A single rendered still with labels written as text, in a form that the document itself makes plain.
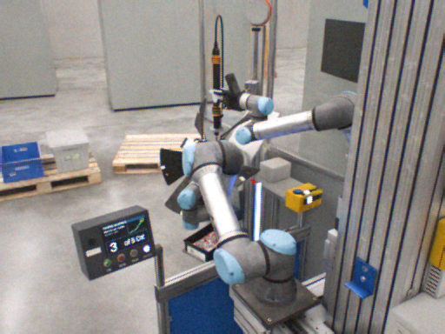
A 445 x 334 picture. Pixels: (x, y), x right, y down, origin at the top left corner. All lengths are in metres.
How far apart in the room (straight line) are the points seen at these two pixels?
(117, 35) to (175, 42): 0.98
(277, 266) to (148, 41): 6.34
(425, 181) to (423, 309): 0.36
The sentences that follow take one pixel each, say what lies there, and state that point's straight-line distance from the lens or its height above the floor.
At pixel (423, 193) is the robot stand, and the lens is 1.08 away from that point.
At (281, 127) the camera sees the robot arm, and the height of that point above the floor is 1.50.
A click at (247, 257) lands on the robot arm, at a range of 1.28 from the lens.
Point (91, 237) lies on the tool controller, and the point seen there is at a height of 1.22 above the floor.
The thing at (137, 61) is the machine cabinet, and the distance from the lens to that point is 7.39.
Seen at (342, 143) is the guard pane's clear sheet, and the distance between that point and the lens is 2.43.
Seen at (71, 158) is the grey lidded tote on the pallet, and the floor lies 0.30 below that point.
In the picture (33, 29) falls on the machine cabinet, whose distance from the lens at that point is 8.87.
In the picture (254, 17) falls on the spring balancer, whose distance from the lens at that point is 2.63.
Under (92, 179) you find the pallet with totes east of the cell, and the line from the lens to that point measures 4.75.
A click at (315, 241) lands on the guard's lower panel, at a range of 2.81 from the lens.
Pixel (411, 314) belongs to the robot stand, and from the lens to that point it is 1.22.
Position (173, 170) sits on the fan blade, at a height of 1.04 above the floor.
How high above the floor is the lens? 2.00
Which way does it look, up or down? 24 degrees down
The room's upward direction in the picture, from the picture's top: straight up
